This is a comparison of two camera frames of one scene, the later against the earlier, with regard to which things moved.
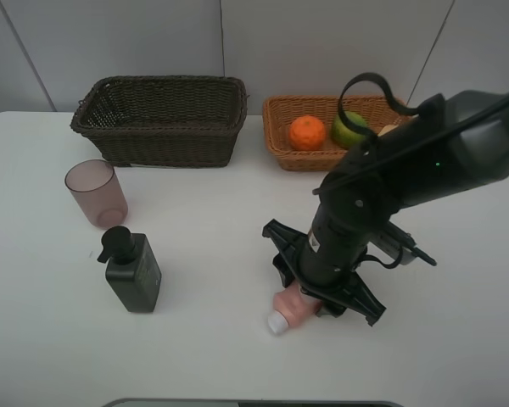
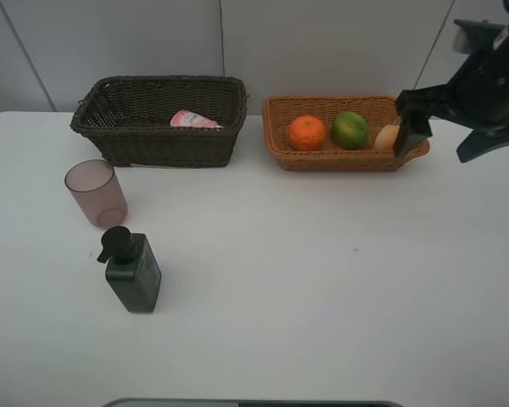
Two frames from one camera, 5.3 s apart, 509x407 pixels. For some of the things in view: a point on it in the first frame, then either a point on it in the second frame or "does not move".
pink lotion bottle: [292, 307] -> [187, 119]
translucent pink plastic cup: [94, 183] does not move
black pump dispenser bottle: [131, 269] does not move
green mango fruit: [346, 136] does not move
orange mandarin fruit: [307, 133] does not move
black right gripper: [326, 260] -> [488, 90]
